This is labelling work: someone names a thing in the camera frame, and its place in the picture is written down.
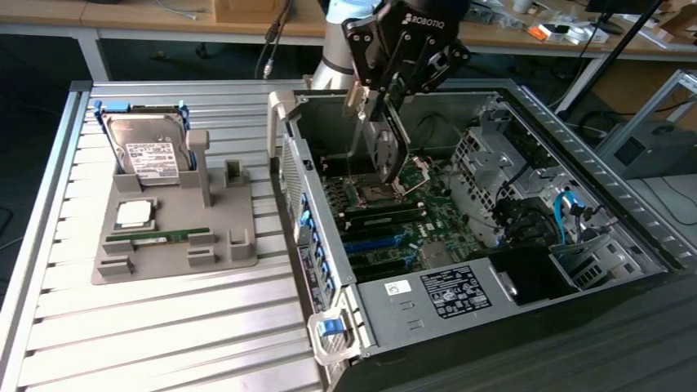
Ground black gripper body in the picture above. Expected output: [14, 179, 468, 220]
[375, 0, 474, 96]

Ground graphics card with metal bracket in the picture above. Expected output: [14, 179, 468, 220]
[343, 79, 415, 185]

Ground cluttered wooden desk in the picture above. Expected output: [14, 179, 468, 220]
[450, 0, 697, 118]

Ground brown cardboard box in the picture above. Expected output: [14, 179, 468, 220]
[213, 0, 290, 25]

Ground silver drive cage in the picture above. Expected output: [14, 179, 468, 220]
[450, 122, 546, 199]

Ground metal socket cover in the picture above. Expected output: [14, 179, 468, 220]
[399, 156, 439, 198]

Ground black monitor with stand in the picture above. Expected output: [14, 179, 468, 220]
[586, 0, 664, 34]

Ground black tripod pole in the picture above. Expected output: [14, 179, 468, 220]
[554, 0, 675, 119]

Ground CPU socket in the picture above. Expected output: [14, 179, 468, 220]
[352, 175, 406, 206]

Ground black RAM slot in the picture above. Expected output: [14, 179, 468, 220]
[338, 200, 427, 216]

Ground black RAM stick with label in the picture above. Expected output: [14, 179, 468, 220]
[346, 208, 427, 232]

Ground green motherboard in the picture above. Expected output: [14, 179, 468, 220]
[319, 150, 495, 283]

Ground black expansion slot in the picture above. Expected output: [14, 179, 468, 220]
[340, 225, 410, 243]
[351, 260, 416, 279]

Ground silver hard disk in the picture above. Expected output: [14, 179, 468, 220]
[105, 113, 189, 188]

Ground brown cardboard piece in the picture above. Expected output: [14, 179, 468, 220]
[658, 3, 697, 38]

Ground blue expansion slot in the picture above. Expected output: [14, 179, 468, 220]
[343, 234, 406, 255]

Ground grey chipset heatsink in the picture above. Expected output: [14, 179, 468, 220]
[422, 243, 456, 265]

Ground grey computer tower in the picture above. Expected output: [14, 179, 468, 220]
[610, 120, 697, 180]

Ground hard disk drive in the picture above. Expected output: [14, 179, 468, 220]
[93, 99, 194, 172]

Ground silver disk bay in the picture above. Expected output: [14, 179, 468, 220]
[548, 234, 647, 292]

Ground wooden desk with grey legs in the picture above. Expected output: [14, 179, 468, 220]
[0, 0, 329, 82]

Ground silver CPU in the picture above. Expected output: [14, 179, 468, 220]
[113, 198, 161, 233]

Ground green RAM stick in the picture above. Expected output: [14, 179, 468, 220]
[105, 227, 213, 246]

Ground grey plastic parts rack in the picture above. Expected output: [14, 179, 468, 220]
[90, 130, 261, 287]

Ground grey power supply unit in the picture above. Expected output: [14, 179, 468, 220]
[356, 261, 519, 348]

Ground black and grey PC case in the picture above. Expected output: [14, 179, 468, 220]
[266, 78, 691, 392]

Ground grey plastic case handle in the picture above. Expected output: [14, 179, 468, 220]
[307, 308, 362, 365]
[266, 91, 302, 159]

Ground white cable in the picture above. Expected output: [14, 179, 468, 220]
[154, 0, 213, 20]

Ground aluminium frame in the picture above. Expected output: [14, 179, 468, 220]
[596, 68, 697, 164]

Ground black wire bundle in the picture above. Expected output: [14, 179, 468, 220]
[492, 198, 563, 250]

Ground blue wire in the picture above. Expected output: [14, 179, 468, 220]
[552, 190, 586, 246]

